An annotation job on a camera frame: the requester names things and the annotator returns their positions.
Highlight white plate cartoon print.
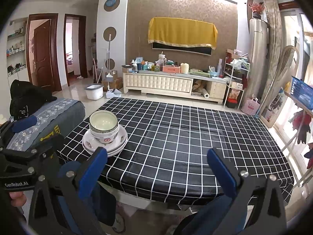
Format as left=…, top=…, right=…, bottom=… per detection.
left=82, top=126, right=128, bottom=146

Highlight small patterned bowl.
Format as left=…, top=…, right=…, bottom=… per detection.
left=89, top=110, right=118, bottom=134

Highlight white plate pink petals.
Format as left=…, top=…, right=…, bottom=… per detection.
left=82, top=141, right=127, bottom=157

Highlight plain white bowl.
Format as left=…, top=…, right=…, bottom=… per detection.
left=89, top=125, right=119, bottom=138

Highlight large white floral bowl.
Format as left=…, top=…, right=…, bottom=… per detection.
left=94, top=134, right=117, bottom=144

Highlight plain white plate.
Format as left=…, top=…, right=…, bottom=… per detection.
left=83, top=143, right=126, bottom=158

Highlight left hand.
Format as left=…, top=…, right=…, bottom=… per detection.
left=10, top=192, right=27, bottom=207

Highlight black jacket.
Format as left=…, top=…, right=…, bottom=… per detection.
left=10, top=80, right=57, bottom=120

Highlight grey blue sofa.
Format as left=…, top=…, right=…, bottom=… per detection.
left=6, top=98, right=85, bottom=151

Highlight brown wooden door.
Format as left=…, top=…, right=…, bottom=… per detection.
left=33, top=20, right=54, bottom=90

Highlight white plastic bin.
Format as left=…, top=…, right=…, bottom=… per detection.
left=85, top=84, right=103, bottom=100

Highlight pink bag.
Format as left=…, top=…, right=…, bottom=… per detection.
left=241, top=98, right=260, bottom=116

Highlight black white grid tablecloth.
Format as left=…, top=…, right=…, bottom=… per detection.
left=55, top=97, right=295, bottom=206

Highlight white paper roll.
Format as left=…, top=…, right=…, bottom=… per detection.
left=201, top=89, right=210, bottom=99

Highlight blue plastic basket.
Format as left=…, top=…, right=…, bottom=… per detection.
left=290, top=76, right=313, bottom=110

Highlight cream tv cabinet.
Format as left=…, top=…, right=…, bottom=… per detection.
left=122, top=70, right=227, bottom=105

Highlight white metal shelf rack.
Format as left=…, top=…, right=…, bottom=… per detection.
left=223, top=57, right=250, bottom=109

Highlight tall standing air conditioner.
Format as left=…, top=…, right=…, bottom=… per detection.
left=244, top=18, right=268, bottom=100

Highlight yellow cloth covered tv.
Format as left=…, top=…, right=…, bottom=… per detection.
left=148, top=17, right=218, bottom=56

